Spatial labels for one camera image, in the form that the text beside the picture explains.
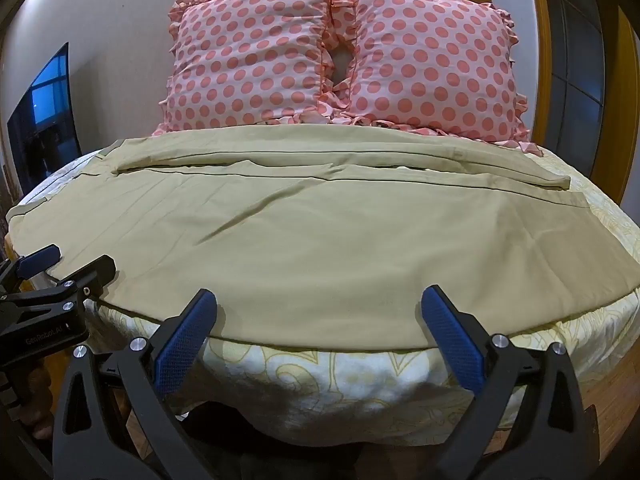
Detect pink polka dot pillow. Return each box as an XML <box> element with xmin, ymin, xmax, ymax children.
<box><xmin>151</xmin><ymin>0</ymin><xmax>335</xmax><ymax>137</ymax></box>
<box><xmin>320</xmin><ymin>0</ymin><xmax>543</xmax><ymax>157</ymax></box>

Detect khaki pants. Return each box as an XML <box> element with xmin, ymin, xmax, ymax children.
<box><xmin>8</xmin><ymin>125</ymin><xmax>640</xmax><ymax>349</ymax></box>

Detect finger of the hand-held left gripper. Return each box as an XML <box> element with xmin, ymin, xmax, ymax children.
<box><xmin>47</xmin><ymin>254</ymin><xmax>117</xmax><ymax>306</ymax></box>
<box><xmin>0</xmin><ymin>244</ymin><xmax>62</xmax><ymax>293</ymax></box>

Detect wooden framed window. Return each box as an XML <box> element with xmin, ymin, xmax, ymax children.
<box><xmin>440</xmin><ymin>0</ymin><xmax>640</xmax><ymax>196</ymax></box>

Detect person's left hand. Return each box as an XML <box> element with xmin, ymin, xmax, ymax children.
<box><xmin>10</xmin><ymin>347</ymin><xmax>57</xmax><ymax>441</ymax></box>

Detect bed with yellow patterned sheet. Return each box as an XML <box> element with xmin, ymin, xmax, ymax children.
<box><xmin>5</xmin><ymin>130</ymin><xmax>640</xmax><ymax>448</ymax></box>

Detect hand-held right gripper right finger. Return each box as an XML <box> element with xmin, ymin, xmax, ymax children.
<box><xmin>420</xmin><ymin>285</ymin><xmax>600</xmax><ymax>480</ymax></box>

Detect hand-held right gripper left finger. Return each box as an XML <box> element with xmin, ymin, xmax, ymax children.
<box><xmin>52</xmin><ymin>288</ymin><xmax>218</xmax><ymax>480</ymax></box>

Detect black television screen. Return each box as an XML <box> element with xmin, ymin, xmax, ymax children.
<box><xmin>6</xmin><ymin>42</ymin><xmax>83</xmax><ymax>191</ymax></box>

